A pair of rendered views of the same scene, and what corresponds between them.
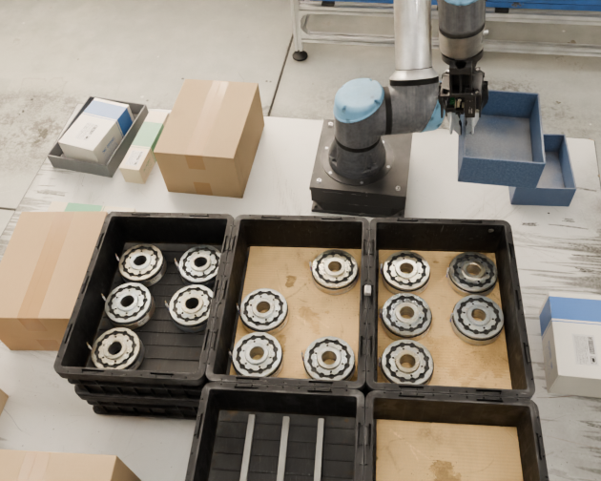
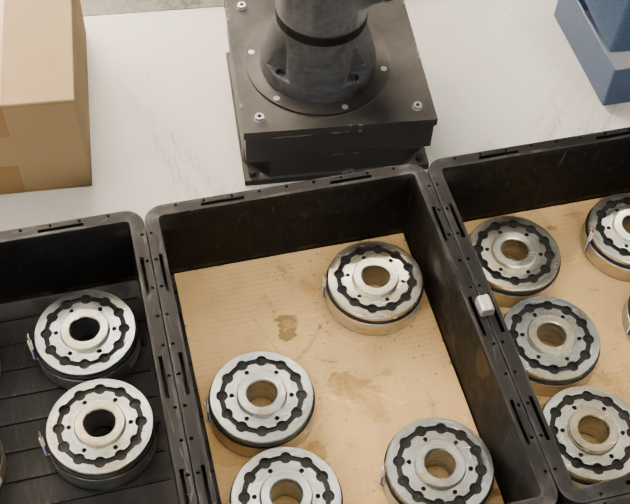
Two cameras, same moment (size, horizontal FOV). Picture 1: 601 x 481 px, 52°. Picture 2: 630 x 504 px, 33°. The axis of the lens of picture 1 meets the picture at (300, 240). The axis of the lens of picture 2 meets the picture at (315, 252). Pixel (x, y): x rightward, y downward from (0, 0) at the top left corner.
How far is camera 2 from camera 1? 0.42 m
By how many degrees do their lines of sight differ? 16
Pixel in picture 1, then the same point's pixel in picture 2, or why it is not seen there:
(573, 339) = not seen: outside the picture
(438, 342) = (620, 378)
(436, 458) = not seen: outside the picture
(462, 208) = (523, 127)
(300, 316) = (335, 394)
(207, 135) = not seen: outside the picture
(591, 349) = not seen: outside the picture
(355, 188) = (336, 120)
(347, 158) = (313, 62)
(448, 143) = (454, 16)
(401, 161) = (403, 56)
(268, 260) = (223, 294)
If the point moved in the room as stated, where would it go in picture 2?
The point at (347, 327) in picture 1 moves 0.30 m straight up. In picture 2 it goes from (439, 393) to (490, 206)
